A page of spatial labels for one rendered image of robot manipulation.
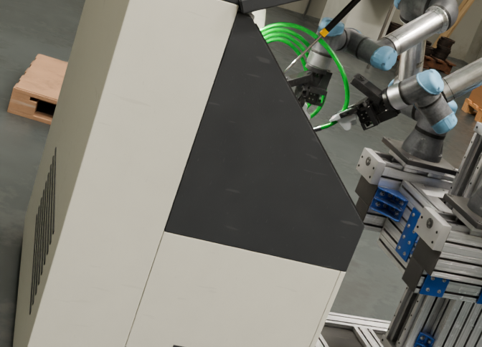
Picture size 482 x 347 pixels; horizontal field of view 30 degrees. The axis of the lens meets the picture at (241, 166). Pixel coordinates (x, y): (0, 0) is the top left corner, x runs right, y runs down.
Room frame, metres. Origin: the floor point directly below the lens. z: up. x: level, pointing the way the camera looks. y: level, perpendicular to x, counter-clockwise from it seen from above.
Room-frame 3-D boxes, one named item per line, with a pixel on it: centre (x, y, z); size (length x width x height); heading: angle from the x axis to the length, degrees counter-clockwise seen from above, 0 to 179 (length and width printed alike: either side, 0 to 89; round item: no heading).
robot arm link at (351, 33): (2.88, -0.19, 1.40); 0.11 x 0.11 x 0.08; 54
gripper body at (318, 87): (2.81, -0.13, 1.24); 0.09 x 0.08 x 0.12; 107
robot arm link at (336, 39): (2.81, -0.12, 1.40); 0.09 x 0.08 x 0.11; 144
